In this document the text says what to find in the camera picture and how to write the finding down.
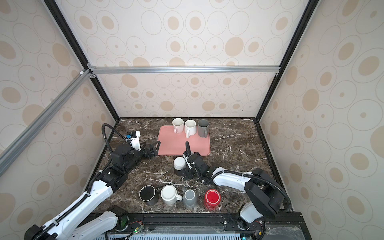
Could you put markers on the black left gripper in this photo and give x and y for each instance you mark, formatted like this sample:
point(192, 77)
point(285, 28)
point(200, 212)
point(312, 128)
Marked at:
point(153, 152)

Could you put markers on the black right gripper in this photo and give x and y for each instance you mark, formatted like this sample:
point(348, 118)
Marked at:
point(186, 172)

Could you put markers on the white black upside-down mug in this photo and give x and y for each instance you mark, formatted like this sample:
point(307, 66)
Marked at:
point(179, 166)

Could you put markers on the white mug front row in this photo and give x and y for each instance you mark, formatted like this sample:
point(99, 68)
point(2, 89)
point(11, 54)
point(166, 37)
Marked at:
point(169, 195)

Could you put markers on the pale pink mug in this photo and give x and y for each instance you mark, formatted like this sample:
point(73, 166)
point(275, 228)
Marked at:
point(178, 125)

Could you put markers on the white mug with handle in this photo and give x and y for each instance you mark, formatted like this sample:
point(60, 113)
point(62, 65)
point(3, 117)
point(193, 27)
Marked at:
point(190, 128)

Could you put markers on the tall grey mug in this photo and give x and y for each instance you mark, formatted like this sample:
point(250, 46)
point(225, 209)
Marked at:
point(203, 128)

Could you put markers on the black mug white rim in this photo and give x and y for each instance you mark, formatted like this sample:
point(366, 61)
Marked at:
point(148, 194)

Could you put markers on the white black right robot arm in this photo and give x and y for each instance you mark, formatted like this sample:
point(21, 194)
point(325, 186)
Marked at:
point(267, 197)

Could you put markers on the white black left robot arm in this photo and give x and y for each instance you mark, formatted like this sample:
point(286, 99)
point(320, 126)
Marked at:
point(87, 201)

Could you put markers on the small grey mug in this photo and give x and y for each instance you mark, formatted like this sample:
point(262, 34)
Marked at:
point(190, 199)

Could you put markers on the red glass cup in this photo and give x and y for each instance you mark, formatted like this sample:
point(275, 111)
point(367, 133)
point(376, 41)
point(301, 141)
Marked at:
point(212, 199)

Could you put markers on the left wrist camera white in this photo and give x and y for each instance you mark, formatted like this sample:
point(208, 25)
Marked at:
point(133, 139)

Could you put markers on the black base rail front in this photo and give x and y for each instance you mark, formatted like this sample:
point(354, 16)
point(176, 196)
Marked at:
point(222, 226)

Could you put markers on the silver aluminium rail back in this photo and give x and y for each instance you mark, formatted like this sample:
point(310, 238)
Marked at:
point(185, 70)

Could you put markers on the silver aluminium rail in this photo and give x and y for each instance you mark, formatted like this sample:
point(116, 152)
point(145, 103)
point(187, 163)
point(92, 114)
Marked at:
point(24, 139)
point(185, 70)

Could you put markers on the silver aluminium rail left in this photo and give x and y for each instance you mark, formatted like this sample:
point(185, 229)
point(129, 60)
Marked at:
point(24, 139)

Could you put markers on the black frame post left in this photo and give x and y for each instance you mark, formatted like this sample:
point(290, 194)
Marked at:
point(59, 18)

